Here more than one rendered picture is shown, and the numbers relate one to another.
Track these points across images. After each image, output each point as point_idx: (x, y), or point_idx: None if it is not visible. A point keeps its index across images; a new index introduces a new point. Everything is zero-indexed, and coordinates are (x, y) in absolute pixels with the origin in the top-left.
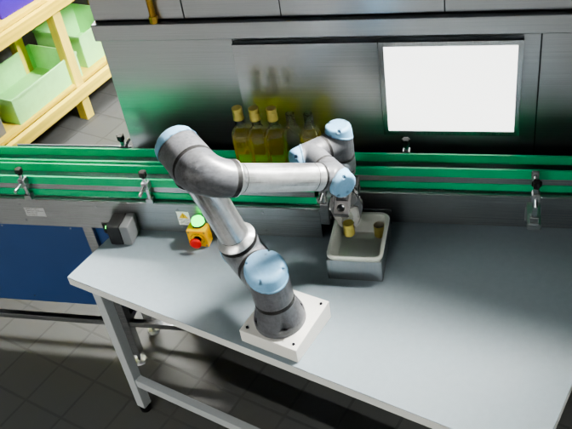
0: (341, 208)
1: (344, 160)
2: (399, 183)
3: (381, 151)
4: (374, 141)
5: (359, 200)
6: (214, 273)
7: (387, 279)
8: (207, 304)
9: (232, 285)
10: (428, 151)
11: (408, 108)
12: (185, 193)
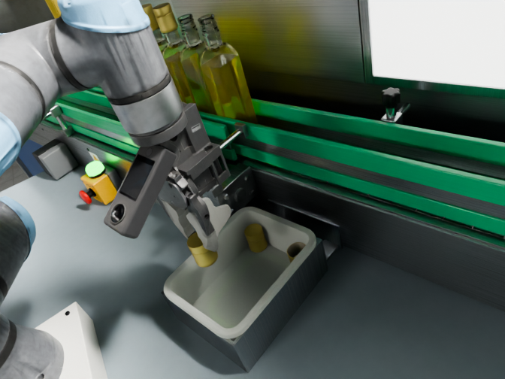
0: (115, 214)
1: (117, 95)
2: (355, 181)
3: (368, 116)
4: (357, 98)
5: (192, 203)
6: (77, 244)
7: (258, 373)
8: (27, 289)
9: (74, 272)
10: (454, 129)
11: (412, 25)
12: (90, 130)
